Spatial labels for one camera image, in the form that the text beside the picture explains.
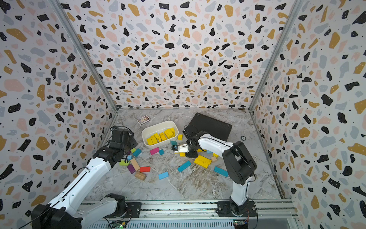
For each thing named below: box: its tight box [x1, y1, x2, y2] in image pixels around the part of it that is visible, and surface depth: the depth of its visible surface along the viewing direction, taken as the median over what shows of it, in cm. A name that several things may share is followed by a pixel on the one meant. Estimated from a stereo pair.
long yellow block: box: [146, 134, 158, 146], surface depth 100 cm
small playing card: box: [136, 114, 151, 126], surface depth 115 cm
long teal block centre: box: [177, 160, 192, 173], surface depth 92 cm
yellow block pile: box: [194, 155, 212, 169], surface depth 92 cm
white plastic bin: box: [141, 120, 180, 147], surface depth 105 cm
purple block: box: [126, 163, 136, 175], surface depth 90 cm
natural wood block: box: [134, 171, 147, 181], surface depth 85 cm
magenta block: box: [149, 146, 160, 156], surface depth 97 cm
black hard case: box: [182, 112, 233, 142], surface depth 108 cm
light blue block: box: [158, 171, 169, 180], surface depth 87 cm
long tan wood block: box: [130, 157, 141, 171], surface depth 90 cm
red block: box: [139, 166, 151, 173], surface depth 90 cm
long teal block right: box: [213, 166, 229, 177], surface depth 90 cm
